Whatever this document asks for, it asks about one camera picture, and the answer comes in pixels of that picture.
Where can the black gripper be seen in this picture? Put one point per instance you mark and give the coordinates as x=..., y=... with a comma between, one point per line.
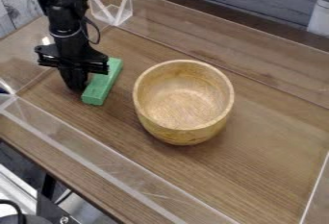
x=76, y=59

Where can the green rectangular block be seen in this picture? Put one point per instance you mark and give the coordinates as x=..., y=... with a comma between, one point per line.
x=101, y=84

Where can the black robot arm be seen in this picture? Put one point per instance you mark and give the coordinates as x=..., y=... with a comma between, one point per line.
x=68, y=19

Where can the brown wooden bowl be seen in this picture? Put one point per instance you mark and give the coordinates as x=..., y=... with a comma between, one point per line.
x=184, y=99

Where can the clear acrylic corner bracket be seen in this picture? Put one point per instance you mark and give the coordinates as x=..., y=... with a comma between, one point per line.
x=112, y=14

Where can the clear acrylic front wall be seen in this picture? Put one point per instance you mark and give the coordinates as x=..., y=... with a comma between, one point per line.
x=144, y=181

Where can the black metal bracket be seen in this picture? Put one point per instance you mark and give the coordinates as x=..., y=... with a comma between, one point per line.
x=53, y=214

